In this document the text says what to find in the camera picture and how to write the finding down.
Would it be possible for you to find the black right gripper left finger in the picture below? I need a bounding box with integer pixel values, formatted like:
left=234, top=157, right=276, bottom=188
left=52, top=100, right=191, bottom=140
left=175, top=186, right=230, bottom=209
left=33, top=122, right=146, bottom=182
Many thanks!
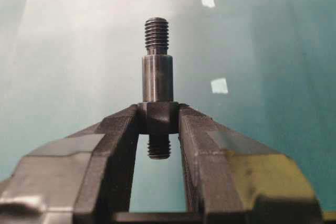
left=1, top=105, right=138, bottom=223

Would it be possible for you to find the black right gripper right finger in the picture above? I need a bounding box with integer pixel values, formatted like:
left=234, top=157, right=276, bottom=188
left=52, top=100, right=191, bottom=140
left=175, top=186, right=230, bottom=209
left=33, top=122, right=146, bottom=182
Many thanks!
left=178, top=104, right=323, bottom=223

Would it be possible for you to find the dark threaded metal shaft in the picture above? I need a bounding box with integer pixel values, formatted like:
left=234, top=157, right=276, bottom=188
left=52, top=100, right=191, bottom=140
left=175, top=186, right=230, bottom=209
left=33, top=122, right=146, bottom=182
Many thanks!
left=138, top=17, right=179, bottom=159

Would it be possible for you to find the small white tape square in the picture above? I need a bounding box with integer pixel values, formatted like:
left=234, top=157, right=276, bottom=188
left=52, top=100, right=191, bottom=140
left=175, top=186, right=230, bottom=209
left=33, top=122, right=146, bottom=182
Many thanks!
left=211, top=78, right=228, bottom=94

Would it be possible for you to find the teal table cloth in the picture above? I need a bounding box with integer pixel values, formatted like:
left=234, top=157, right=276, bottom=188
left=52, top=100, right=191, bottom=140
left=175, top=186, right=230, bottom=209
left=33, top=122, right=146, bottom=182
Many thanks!
left=1, top=0, right=335, bottom=210

